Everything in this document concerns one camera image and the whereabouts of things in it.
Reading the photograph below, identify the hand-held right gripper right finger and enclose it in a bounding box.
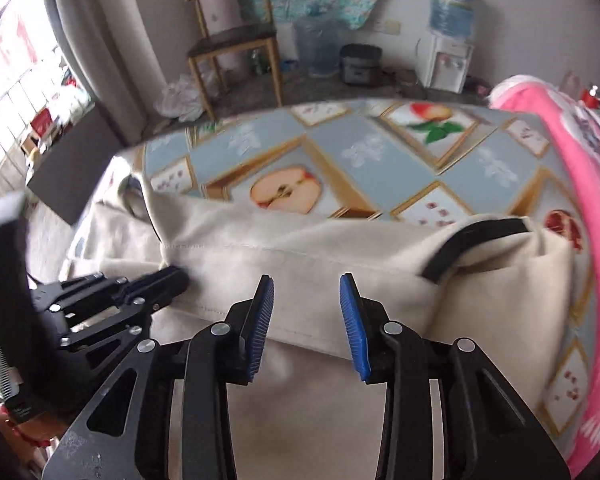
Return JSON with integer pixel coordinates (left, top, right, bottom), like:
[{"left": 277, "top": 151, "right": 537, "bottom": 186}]
[{"left": 339, "top": 272, "right": 573, "bottom": 480}]

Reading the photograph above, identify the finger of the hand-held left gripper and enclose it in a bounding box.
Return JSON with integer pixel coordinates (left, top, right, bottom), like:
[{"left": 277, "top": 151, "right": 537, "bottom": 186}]
[
  {"left": 54, "top": 299, "right": 154, "bottom": 354},
  {"left": 34, "top": 266, "right": 191, "bottom": 312}
]

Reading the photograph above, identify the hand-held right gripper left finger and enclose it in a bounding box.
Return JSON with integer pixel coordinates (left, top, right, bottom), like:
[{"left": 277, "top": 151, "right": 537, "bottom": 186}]
[{"left": 42, "top": 275, "right": 276, "bottom": 480}]

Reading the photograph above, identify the cream jacket with black trim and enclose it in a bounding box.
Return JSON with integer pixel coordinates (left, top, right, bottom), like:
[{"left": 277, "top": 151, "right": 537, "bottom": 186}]
[{"left": 65, "top": 174, "right": 581, "bottom": 480}]

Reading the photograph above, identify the person's left forearm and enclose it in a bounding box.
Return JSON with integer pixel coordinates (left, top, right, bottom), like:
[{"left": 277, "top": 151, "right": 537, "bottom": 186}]
[{"left": 0, "top": 395, "right": 58, "bottom": 463}]

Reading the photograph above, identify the dark cabinet by window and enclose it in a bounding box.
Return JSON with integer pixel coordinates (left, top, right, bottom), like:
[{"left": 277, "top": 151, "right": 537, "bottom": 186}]
[{"left": 27, "top": 102, "right": 127, "bottom": 224}]

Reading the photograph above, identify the fruit print tablecloth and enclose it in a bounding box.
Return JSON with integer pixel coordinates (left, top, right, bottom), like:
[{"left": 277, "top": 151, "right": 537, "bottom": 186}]
[{"left": 70, "top": 100, "right": 597, "bottom": 441}]

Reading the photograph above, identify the white crumpled plastic bag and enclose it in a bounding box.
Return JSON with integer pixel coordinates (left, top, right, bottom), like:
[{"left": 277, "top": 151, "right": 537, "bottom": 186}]
[{"left": 155, "top": 72, "right": 217, "bottom": 122}]

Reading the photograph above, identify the red box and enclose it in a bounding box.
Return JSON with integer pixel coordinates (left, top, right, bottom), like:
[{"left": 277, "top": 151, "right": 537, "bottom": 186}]
[{"left": 30, "top": 107, "right": 57, "bottom": 137}]

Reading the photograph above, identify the white plastic bag red print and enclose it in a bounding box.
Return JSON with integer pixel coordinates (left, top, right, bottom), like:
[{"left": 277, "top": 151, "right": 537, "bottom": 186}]
[{"left": 50, "top": 87, "right": 93, "bottom": 121}]

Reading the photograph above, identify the metal window railing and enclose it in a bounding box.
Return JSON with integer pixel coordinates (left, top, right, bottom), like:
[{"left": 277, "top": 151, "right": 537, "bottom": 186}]
[{"left": 0, "top": 45, "right": 81, "bottom": 196}]

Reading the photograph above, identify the grey curtain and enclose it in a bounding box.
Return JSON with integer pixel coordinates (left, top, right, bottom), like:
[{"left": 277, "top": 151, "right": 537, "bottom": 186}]
[{"left": 52, "top": 0, "right": 182, "bottom": 147}]

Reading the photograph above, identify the wooden chair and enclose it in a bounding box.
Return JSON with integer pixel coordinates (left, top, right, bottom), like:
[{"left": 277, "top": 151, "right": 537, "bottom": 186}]
[{"left": 186, "top": 0, "right": 284, "bottom": 123}]

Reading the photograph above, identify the pale pink cylinder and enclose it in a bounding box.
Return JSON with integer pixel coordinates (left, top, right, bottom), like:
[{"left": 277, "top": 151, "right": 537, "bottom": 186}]
[{"left": 194, "top": 0, "right": 244, "bottom": 72}]

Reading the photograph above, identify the pink floral blanket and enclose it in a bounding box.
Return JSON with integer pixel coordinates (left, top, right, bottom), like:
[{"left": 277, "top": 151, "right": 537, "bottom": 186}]
[{"left": 487, "top": 75, "right": 600, "bottom": 478}]

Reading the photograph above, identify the white water dispenser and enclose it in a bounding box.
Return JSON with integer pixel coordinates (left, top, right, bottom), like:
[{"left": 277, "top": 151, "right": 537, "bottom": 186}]
[{"left": 416, "top": 35, "right": 474, "bottom": 94}]

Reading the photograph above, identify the empty clear water jug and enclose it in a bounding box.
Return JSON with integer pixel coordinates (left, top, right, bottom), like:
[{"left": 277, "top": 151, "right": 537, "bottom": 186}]
[{"left": 294, "top": 16, "right": 343, "bottom": 79}]

